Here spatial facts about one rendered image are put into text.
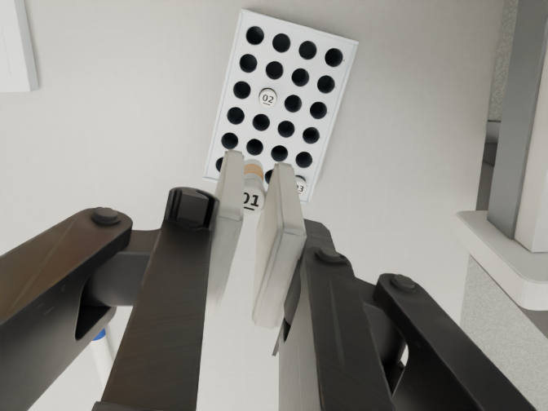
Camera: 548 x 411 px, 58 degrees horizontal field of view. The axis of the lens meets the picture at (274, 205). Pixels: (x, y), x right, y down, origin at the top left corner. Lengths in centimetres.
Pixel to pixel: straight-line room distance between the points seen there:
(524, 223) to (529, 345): 128
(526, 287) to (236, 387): 31
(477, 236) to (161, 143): 25
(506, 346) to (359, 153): 121
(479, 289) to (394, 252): 100
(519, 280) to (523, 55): 13
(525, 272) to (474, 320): 119
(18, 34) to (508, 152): 35
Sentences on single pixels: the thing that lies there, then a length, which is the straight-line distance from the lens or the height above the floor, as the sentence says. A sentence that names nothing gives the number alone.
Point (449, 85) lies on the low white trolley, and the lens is 42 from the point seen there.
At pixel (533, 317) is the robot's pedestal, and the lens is 90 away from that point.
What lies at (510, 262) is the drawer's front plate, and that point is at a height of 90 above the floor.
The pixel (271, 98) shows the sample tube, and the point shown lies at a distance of 35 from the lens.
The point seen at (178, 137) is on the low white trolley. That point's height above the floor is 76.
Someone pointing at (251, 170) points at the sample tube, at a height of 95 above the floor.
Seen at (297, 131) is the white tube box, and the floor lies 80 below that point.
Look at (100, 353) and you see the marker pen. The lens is 49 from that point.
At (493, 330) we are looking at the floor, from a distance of 153.
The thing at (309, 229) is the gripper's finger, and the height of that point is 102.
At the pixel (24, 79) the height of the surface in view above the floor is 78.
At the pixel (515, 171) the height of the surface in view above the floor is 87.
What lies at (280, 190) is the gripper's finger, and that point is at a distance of 16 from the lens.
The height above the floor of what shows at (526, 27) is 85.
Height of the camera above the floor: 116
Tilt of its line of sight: 71 degrees down
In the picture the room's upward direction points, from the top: 176 degrees clockwise
